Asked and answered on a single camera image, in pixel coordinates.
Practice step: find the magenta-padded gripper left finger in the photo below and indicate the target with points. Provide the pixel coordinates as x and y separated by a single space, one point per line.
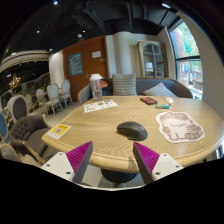
62 164

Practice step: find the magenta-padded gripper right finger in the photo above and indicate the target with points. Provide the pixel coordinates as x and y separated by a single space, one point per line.
163 164

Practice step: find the black computer mouse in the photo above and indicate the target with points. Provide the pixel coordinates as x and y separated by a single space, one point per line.
132 130

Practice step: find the cat-shaped mouse pad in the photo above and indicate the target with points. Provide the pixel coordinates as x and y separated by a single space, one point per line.
179 127

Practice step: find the yellow square card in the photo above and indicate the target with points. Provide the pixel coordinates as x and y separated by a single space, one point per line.
58 131

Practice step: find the grey tufted armchair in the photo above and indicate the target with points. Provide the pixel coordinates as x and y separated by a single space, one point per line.
28 131

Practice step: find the small green and blue pack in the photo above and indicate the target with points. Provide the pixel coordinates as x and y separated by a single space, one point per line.
162 106

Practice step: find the black box with red print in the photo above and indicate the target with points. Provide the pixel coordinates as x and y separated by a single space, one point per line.
148 100

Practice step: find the white printed leaflet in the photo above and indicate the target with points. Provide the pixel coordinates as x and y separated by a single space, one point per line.
100 106

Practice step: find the group of white chairs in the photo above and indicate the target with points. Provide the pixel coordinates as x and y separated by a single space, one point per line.
53 95

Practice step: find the blue upholstered chair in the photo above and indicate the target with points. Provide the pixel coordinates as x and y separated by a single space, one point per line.
3 126

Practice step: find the oval-back grey chair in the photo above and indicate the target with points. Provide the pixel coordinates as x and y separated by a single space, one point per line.
18 107

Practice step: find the striped grey cushion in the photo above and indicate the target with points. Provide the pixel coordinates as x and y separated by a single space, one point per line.
159 90

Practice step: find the grey curved sofa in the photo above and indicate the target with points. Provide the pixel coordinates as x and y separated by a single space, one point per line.
150 84

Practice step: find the clear plastic tumbler with lid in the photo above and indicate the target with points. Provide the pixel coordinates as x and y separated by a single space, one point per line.
96 87

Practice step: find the square striped cushion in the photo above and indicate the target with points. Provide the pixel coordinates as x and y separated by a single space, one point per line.
124 85

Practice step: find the black and orange backpack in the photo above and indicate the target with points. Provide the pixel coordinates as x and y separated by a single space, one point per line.
106 87

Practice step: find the chandelier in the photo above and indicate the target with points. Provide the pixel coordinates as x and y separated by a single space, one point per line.
14 81

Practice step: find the brown wooden door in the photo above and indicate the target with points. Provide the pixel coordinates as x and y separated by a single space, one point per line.
90 68

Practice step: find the arched glass-door cabinet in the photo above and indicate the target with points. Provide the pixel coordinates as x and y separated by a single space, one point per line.
152 60

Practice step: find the black-framed window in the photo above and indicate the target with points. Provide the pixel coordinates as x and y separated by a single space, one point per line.
188 56

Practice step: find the small white sign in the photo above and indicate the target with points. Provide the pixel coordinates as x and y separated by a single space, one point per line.
96 54

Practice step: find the dark round table pedestal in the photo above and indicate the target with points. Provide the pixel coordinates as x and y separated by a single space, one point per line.
118 175

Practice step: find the blue wall poster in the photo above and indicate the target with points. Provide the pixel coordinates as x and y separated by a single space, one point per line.
75 64

